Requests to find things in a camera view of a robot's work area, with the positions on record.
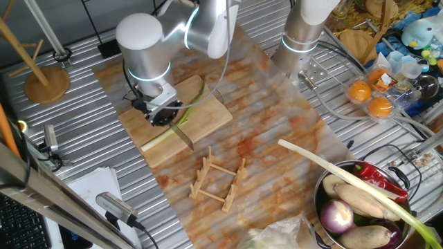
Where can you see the aluminium frame beam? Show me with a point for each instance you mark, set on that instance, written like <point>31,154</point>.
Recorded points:
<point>52,204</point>

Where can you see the silver depth camera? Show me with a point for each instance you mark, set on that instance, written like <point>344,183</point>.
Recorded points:
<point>116,205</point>
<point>51,137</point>

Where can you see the orange tube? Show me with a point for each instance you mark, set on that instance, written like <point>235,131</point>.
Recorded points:
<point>7,131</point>

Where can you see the round glass bowl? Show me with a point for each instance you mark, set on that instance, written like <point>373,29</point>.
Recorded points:
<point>426,86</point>

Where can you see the wooden mug tree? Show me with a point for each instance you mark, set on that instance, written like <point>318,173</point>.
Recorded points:
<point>46,86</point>

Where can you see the orange fruit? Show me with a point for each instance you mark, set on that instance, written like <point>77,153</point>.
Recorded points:
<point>359,91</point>
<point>379,108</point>
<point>375,76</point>

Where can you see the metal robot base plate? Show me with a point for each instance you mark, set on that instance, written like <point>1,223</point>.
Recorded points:
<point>316,71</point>

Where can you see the small black plug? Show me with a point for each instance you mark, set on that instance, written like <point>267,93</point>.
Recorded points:
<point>350,144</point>

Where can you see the dark purple eggplant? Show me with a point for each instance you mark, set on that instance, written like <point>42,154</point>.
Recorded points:
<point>394,237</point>

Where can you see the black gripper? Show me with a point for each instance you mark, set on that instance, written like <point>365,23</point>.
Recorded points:
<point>166,113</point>

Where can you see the wooden knife rack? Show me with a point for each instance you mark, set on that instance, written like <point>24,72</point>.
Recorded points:
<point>234,189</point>

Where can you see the yellow patterned sheet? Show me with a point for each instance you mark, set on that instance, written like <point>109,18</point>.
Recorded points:
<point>353,17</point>

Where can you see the steel cleaver knife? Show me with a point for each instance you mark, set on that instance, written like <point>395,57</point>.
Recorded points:
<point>181,135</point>

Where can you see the green scallion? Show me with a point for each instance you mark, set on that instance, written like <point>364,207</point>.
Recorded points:
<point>155,141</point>

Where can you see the black keyboard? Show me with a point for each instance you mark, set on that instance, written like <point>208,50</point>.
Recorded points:
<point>20,228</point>

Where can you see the purple onion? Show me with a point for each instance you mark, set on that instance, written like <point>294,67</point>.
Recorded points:
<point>336,217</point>

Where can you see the black smartphone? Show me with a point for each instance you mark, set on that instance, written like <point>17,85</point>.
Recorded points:
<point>74,238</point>

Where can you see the long sweet potato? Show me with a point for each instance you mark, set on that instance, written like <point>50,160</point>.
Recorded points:
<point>360,200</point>

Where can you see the wooden stand with curved stem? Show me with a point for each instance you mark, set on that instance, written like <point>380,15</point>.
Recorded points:
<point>356,45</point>

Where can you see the clear plastic bag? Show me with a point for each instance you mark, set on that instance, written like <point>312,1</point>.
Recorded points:
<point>277,235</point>

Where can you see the black stand base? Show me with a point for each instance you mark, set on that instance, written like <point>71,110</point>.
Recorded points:
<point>109,50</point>

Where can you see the blue cloth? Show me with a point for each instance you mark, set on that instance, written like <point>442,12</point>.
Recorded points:
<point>384,48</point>

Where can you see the blue plush toy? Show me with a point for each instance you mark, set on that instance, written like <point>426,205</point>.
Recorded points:
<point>417,34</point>

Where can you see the white paper sheets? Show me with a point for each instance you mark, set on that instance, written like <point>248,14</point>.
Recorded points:
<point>93,183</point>

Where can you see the clear plastic measuring cups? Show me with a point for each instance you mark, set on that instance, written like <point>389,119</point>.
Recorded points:
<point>405,65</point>

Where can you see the long white green leek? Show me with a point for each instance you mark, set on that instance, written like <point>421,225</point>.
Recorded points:
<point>346,176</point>

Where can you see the wooden cutting board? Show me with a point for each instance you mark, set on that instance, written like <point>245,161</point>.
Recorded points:
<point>204,121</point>

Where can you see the steel cooking pot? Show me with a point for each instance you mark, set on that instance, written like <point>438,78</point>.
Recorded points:
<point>320,204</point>

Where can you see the pale potato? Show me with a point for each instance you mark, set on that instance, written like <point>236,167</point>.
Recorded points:
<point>330,185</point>

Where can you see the grey metal stand rod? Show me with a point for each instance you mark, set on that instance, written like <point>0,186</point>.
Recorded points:
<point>46,31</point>

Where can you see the aluminium profile bar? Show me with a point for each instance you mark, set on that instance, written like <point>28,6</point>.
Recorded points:
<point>429,143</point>

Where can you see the orange marble pattern mat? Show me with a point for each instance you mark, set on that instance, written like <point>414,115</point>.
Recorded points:
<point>270,114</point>

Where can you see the stubby sweet potato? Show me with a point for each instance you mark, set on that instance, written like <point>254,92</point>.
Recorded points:
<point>363,238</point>

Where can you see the green pepper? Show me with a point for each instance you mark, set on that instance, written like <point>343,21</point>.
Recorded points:
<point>361,220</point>

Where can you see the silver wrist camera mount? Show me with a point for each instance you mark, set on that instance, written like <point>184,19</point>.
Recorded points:
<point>164,95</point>

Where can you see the red pepper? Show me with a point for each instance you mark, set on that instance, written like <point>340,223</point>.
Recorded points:
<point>380,181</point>

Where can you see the clear plastic fruit box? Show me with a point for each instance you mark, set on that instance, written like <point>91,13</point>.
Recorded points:
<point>398,95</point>

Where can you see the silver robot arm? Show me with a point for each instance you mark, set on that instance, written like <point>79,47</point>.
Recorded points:
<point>145,52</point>

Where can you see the green yellow toy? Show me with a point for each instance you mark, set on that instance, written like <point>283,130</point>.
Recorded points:
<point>429,57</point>

